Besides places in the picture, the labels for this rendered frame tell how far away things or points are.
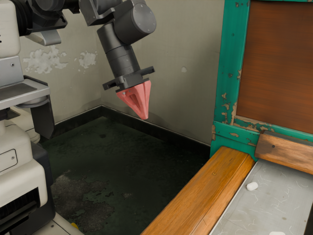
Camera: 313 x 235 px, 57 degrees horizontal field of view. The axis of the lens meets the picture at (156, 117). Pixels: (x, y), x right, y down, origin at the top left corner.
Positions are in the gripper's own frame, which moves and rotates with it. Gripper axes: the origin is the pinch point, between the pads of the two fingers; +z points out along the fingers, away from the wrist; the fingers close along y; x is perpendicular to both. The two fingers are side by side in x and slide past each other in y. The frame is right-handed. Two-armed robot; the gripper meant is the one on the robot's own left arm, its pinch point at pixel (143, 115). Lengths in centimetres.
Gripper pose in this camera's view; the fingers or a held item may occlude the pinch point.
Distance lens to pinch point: 61.1
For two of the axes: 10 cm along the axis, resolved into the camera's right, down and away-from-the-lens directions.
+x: -6.9, 1.7, 7.0
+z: 3.5, 9.3, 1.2
